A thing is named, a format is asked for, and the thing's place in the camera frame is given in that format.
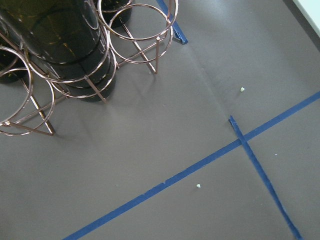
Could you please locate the dark green wine bottle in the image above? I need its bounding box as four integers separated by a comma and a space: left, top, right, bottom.
0, 0, 116, 102

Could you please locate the copper wire bottle rack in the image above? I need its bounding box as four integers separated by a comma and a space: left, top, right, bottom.
0, 0, 179, 136

